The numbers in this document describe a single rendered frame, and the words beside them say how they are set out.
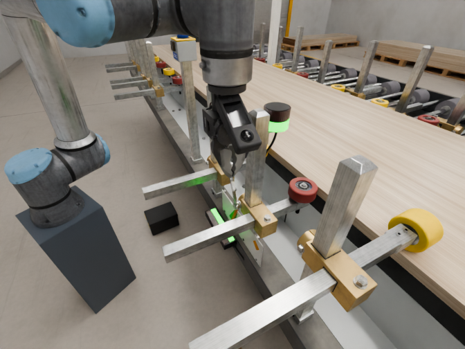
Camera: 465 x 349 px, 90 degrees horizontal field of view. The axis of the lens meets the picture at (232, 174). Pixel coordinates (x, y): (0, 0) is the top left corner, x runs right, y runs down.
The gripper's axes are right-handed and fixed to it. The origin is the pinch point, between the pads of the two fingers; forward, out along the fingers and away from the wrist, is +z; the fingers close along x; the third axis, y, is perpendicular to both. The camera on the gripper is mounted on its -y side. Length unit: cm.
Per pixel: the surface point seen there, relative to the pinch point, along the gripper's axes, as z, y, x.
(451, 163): 11, -14, -73
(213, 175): 16.7, 21.9, -3.8
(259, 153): -3.2, 0.7, -7.5
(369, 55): -6, 56, -115
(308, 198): 11.8, -5.4, -20.7
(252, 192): 8.8, 0.7, -6.4
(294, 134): 11.1, 24.9, -40.2
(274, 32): -10, 133, -104
